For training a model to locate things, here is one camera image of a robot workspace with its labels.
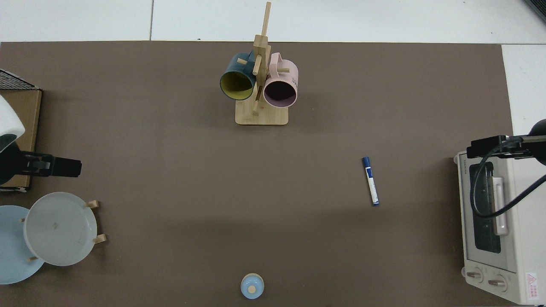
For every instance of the blue and white marker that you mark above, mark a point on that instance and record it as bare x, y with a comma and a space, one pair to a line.
371, 181

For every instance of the wooden plate rack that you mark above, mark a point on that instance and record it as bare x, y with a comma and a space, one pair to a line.
94, 204

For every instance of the grey plate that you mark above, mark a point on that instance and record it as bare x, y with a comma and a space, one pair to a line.
59, 230

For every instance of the light blue plate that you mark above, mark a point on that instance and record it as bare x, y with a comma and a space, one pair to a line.
13, 256

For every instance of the pale toaster oven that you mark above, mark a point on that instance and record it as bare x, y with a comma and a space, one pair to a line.
524, 238

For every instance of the brown table cloth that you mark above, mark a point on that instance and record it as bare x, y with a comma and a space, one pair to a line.
170, 149

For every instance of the dark grey panel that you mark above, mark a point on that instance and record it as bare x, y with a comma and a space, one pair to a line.
539, 6

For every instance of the dark teal cup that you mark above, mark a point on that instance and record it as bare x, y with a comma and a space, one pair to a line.
236, 85

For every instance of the wooden cup stand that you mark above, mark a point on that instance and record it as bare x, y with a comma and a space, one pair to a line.
262, 117

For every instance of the pink cup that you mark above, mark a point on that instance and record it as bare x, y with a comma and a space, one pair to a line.
279, 94

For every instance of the small blue round thing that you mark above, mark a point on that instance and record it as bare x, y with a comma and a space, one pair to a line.
247, 283

